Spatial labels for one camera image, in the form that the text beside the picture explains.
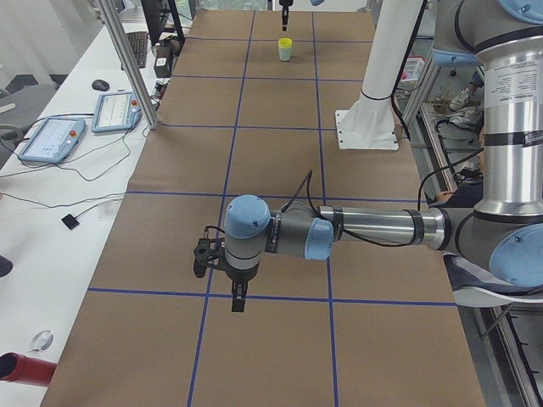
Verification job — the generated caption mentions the black cardboard box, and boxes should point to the black cardboard box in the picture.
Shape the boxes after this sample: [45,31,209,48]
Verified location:
[154,46,173,78]

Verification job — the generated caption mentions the aluminium frame post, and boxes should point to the aluminium frame post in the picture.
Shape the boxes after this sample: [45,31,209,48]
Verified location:
[97,0,159,129]

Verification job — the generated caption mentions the small black square device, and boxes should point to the small black square device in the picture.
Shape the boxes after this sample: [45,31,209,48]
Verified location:
[61,214,80,230]

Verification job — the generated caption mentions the yellow plastic cup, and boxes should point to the yellow plastic cup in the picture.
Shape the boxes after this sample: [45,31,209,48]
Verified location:
[277,37,293,49]

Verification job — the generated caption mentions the black computer monitor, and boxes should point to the black computer monitor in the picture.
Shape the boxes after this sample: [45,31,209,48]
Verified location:
[141,0,185,45]

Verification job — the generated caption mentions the black computer mouse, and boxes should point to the black computer mouse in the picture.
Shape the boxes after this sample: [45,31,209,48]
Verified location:
[91,79,109,92]

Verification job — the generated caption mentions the blue teach pendant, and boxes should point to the blue teach pendant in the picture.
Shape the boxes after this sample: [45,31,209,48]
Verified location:
[19,117,87,164]
[91,92,142,133]

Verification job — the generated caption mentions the light green plastic cup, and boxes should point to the light green plastic cup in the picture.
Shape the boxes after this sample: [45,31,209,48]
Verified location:
[278,47,292,62]

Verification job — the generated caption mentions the black keyboard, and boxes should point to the black keyboard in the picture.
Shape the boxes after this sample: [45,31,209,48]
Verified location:
[126,31,148,68]

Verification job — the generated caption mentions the near blue teach pendant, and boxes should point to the near blue teach pendant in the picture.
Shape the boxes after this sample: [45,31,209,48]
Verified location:
[19,117,87,164]

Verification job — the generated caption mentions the seated person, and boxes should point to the seated person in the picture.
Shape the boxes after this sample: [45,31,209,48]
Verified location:
[432,126,543,298]

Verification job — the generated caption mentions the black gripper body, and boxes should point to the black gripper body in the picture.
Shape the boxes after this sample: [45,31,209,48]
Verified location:
[278,0,293,8]
[226,265,259,293]

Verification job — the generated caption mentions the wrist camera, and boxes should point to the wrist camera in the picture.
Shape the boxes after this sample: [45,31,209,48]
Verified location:
[193,237,226,278]

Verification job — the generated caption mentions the brown paper table cover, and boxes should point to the brown paper table cover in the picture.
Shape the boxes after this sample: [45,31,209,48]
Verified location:
[43,11,484,406]

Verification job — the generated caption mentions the white chair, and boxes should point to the white chair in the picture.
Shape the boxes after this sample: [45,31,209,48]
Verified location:
[452,284,543,340]

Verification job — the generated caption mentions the far blue teach pendant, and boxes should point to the far blue teach pendant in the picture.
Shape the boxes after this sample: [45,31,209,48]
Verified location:
[91,92,142,133]

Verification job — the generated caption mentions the red cylinder bottle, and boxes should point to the red cylinder bottle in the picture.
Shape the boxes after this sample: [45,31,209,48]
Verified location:
[1,353,57,387]

